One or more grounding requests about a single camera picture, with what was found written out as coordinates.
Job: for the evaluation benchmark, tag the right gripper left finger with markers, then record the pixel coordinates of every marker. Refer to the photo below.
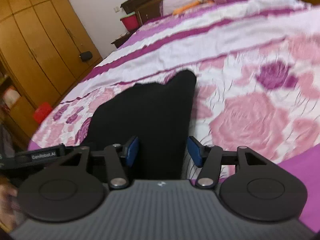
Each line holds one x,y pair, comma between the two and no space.
119,159

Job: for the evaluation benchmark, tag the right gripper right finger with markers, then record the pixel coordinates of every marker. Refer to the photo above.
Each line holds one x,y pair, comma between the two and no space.
208,159

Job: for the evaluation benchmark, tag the black knit cardigan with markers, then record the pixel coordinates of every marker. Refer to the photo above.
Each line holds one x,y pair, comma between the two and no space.
158,115

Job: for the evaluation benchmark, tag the person's left hand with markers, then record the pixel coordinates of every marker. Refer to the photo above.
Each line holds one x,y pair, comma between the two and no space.
10,212

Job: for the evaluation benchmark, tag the red plastic stool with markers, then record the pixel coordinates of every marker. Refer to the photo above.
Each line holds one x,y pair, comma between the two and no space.
42,112

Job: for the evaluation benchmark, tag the purple floral duvet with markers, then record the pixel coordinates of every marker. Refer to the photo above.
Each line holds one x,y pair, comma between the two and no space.
257,69

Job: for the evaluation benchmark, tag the small black bag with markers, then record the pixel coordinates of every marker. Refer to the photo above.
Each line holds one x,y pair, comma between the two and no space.
85,56

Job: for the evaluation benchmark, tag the wooden wardrobe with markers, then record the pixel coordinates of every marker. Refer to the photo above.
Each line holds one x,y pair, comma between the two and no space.
40,45

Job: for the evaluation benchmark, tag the dark wooden nightstand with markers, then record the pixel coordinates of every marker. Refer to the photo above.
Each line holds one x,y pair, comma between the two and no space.
118,42

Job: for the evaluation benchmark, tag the red plastic bucket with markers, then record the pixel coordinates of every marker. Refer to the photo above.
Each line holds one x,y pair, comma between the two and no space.
130,22

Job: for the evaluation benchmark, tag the lavender pillow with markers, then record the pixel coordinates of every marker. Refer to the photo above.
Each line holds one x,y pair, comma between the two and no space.
166,7

